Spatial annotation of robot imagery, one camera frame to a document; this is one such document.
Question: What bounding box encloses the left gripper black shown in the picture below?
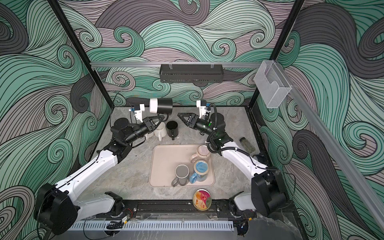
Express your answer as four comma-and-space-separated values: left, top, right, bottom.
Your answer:
124, 115, 163, 147

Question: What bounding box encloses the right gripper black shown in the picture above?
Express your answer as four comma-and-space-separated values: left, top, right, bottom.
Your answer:
180, 112, 219, 139

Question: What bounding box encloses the white ribbed mug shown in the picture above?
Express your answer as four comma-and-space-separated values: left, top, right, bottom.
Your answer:
154, 122, 167, 141

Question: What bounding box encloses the blue mug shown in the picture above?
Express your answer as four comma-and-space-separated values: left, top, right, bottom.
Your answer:
189, 160, 209, 184

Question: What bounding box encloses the grey mug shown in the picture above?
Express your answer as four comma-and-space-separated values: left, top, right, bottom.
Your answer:
171, 165, 190, 187

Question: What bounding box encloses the black mug white base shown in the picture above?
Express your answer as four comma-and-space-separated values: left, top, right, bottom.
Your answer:
149, 98, 173, 115

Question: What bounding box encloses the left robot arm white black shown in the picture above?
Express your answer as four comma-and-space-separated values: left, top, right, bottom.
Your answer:
34, 115, 168, 235

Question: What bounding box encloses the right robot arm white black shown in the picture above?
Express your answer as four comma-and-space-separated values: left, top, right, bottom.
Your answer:
178, 113, 288, 217

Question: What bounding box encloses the pink mug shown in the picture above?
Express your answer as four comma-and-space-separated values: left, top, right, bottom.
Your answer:
190, 145, 211, 163

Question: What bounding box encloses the beige plastic tray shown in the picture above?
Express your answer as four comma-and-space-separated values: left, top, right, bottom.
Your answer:
149, 145, 200, 188

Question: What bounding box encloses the round colourful tin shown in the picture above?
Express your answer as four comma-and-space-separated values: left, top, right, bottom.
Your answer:
193, 189, 212, 211

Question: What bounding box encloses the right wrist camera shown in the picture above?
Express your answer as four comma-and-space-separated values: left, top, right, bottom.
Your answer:
196, 100, 210, 121

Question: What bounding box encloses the black wall basket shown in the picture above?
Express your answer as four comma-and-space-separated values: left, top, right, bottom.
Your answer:
159, 64, 224, 84

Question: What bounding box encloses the aluminium rail back wall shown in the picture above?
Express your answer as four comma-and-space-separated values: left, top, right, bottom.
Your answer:
90, 61, 262, 69

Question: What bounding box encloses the aluminium rail wall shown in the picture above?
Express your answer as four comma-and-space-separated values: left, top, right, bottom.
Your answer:
276, 63, 384, 230
90, 61, 262, 69

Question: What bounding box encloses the clear acrylic wall holder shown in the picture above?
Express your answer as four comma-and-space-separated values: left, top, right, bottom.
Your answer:
254, 61, 292, 109

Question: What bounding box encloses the white slotted cable duct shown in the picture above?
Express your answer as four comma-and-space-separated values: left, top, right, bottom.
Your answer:
69, 220, 235, 232

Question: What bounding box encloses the aluminium rail right wall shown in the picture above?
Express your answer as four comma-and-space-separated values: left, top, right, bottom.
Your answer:
276, 63, 384, 230

